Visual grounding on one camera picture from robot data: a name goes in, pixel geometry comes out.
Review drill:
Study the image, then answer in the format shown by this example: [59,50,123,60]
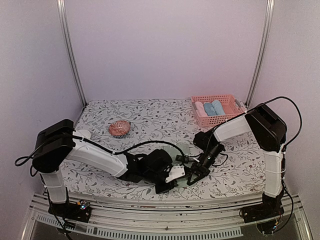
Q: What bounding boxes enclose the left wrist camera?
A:
[165,165,186,183]

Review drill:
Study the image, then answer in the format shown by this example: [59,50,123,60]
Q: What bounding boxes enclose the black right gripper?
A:
[188,144,223,186]

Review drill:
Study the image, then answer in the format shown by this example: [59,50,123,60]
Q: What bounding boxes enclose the right aluminium frame post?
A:
[245,0,275,108]

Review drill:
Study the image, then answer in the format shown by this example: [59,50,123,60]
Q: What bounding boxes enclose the light blue towel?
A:
[212,99,226,116]

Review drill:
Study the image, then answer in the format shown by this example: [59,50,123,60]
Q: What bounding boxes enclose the rolled pink towel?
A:
[194,101,208,118]

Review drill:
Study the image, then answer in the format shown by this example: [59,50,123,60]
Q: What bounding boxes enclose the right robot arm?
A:
[187,104,287,218]

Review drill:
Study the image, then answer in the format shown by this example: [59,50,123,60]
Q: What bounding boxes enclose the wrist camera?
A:
[175,155,198,164]
[165,165,186,183]

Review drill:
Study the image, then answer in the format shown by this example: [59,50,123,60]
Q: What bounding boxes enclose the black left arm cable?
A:
[14,139,187,177]

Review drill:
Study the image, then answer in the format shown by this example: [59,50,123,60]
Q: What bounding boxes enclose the pink plastic basket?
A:
[191,94,245,127]

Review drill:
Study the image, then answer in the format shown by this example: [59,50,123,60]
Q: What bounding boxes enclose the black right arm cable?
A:
[212,96,303,233]

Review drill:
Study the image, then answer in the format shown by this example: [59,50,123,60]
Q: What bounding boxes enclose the rolled blue towel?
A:
[203,102,217,117]

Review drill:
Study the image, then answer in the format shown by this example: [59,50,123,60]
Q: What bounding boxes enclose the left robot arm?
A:
[32,119,185,217]

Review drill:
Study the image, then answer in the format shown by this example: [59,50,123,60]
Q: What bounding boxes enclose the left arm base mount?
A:
[48,200,92,223]

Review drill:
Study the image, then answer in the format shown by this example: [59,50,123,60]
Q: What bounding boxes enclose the aluminium frame post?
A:
[56,0,88,108]
[245,0,275,108]

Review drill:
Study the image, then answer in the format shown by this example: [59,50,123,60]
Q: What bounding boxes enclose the front aluminium rail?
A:
[22,194,312,240]

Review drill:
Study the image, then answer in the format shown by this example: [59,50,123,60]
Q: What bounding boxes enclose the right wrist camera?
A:
[175,155,198,164]

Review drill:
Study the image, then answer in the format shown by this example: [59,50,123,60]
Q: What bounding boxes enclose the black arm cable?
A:
[212,96,303,233]
[14,139,187,177]

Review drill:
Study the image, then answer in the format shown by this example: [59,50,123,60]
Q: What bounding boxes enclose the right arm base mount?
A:
[239,203,284,223]

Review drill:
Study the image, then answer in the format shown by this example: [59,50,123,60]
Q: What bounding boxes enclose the floral table mat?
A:
[60,99,266,201]

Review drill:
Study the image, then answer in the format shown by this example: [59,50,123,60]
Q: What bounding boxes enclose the green panda towel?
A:
[161,143,191,188]

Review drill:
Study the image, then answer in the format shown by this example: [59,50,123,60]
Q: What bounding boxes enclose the white ceramic bowl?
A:
[74,129,92,139]

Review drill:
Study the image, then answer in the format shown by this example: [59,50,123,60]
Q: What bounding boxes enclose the left aluminium frame post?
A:
[56,0,88,108]

